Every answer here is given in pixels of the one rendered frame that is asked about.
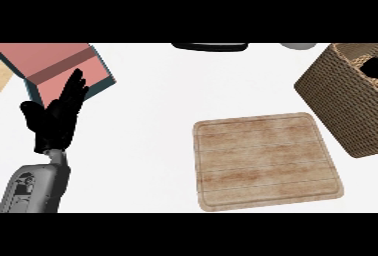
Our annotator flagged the black flat object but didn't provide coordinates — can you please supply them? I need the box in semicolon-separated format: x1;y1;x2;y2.
171;43;249;53

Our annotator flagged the wooden cutting board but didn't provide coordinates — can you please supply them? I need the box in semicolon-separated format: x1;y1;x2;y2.
191;112;345;213

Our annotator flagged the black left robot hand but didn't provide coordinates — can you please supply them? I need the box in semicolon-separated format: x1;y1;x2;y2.
19;68;91;155

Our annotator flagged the pale wooden board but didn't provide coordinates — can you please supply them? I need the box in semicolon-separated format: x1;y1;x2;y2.
0;63;16;93

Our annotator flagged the grey round object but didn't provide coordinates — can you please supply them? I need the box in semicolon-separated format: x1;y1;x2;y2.
279;43;317;51

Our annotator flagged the pink box with teal edges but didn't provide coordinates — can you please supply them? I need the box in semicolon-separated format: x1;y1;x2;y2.
0;43;118;109

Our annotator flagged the brown wicker basket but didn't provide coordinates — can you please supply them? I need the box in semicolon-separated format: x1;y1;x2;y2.
292;43;378;159

